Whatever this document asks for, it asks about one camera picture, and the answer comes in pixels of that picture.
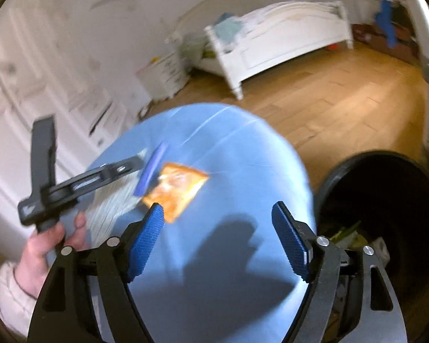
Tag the blue round tablecloth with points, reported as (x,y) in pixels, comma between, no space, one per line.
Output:
(236,157)

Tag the orange snack packet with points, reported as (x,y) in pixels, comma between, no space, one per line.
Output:
(178,189)

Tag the white wooden bed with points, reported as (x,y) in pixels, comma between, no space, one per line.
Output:
(289,39)

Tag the black trash bin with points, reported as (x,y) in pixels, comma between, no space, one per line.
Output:
(407,193)

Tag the person's left forearm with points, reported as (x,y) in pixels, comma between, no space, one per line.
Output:
(7,300)

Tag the blue hanging garment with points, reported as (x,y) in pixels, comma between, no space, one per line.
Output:
(386,21)

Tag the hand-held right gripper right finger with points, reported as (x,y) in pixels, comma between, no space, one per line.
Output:
(291,243)

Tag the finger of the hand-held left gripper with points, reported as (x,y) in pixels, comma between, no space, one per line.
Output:
(152,168)

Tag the white nightstand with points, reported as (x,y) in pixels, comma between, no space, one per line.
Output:
(164,75)

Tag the yellow green wrapper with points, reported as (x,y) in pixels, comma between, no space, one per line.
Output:
(345,234)

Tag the light blue blanket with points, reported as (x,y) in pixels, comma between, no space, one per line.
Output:
(228,28)

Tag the person's left hand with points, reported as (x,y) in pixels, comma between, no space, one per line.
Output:
(39,257)

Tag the small red item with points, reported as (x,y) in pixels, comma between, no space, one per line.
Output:
(333,47)

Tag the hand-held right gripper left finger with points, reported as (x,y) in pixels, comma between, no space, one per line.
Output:
(144,243)

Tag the dark brown furniture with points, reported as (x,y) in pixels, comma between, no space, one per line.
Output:
(407,32)

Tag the pale green blanket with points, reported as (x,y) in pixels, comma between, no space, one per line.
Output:
(196,46)

